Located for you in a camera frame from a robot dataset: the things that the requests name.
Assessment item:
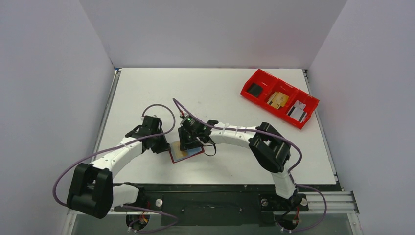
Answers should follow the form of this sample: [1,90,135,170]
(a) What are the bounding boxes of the red leather card holder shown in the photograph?
[169,141,204,164]

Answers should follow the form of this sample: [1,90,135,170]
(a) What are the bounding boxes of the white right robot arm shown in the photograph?
[178,116,296,199]

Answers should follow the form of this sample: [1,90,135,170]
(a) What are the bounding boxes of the black cards in bin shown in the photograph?
[247,83,263,98]

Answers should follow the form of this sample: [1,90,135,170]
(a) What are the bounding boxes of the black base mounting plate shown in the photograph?
[110,184,341,229]

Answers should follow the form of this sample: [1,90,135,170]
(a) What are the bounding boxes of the red three-compartment bin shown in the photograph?
[240,69,320,129]

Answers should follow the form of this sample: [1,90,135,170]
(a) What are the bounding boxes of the gold VIP card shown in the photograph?
[172,141,188,158]

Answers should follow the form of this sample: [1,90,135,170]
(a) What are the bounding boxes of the silver cards in bin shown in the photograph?
[287,100,307,123]

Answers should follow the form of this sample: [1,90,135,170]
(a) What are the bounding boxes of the gold cards in bin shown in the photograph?
[267,92,289,109]

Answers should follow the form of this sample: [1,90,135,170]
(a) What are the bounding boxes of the aluminium front rail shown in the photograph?
[66,191,360,215]

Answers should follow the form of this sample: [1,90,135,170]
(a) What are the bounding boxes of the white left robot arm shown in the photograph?
[66,116,170,218]

